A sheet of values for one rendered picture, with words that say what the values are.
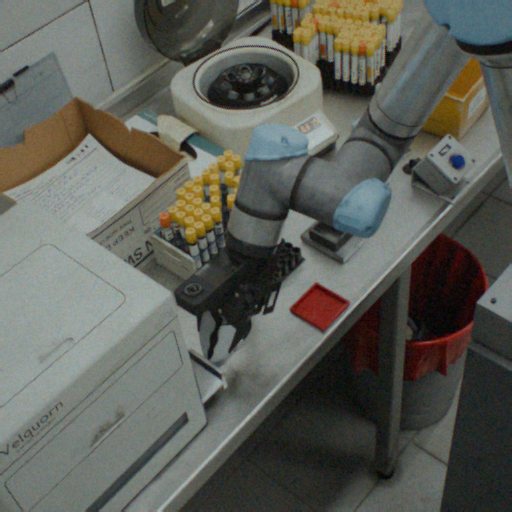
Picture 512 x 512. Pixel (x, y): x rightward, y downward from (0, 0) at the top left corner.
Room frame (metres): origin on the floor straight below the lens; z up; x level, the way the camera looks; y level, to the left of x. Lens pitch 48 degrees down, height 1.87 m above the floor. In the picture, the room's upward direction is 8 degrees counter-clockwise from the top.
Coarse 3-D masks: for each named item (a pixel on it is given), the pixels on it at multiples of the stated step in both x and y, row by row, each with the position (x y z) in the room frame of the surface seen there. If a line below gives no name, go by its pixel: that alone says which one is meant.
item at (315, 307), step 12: (312, 288) 0.82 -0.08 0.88; (324, 288) 0.81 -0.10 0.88; (300, 300) 0.80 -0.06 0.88; (312, 300) 0.80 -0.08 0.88; (324, 300) 0.79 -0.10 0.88; (336, 300) 0.79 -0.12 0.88; (348, 300) 0.78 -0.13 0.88; (300, 312) 0.77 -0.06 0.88; (312, 312) 0.77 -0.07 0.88; (324, 312) 0.77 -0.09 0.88; (336, 312) 0.76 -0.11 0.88; (312, 324) 0.75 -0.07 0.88; (324, 324) 0.74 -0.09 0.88
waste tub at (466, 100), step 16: (464, 80) 1.25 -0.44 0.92; (480, 80) 1.17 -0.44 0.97; (448, 96) 1.14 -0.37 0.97; (464, 96) 1.13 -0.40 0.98; (480, 96) 1.18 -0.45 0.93; (432, 112) 1.16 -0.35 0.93; (448, 112) 1.13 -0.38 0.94; (464, 112) 1.13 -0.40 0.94; (480, 112) 1.18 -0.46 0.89; (432, 128) 1.15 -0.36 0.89; (448, 128) 1.13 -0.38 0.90; (464, 128) 1.14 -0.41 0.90
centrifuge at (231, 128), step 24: (240, 48) 1.34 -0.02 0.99; (264, 48) 1.33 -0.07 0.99; (192, 72) 1.30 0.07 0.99; (216, 72) 1.32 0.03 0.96; (288, 72) 1.29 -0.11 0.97; (312, 72) 1.24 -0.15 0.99; (192, 96) 1.22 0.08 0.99; (288, 96) 1.18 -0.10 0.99; (312, 96) 1.19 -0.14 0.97; (192, 120) 1.20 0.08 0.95; (216, 120) 1.14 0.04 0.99; (240, 120) 1.13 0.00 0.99; (264, 120) 1.13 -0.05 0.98; (288, 120) 1.16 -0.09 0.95; (312, 120) 1.18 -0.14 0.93; (216, 144) 1.14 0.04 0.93; (240, 144) 1.11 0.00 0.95; (312, 144) 1.13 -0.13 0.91
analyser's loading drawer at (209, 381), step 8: (192, 352) 0.68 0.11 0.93; (192, 360) 0.69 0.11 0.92; (200, 360) 0.67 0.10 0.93; (208, 360) 0.67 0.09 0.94; (200, 368) 0.67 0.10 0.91; (208, 368) 0.66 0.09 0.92; (216, 368) 0.65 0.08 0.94; (200, 376) 0.66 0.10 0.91; (208, 376) 0.65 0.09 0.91; (216, 376) 0.65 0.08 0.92; (224, 376) 0.65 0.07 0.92; (200, 384) 0.64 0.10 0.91; (208, 384) 0.64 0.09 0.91; (216, 384) 0.64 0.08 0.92; (224, 384) 0.64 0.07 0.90; (200, 392) 0.63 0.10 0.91; (208, 392) 0.63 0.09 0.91
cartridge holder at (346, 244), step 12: (312, 228) 0.92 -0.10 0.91; (324, 228) 0.94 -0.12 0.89; (312, 240) 0.91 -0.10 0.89; (324, 240) 0.90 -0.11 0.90; (336, 240) 0.89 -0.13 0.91; (348, 240) 0.90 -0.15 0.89; (360, 240) 0.90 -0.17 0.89; (324, 252) 0.89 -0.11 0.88; (336, 252) 0.88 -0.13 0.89; (348, 252) 0.88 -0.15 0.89
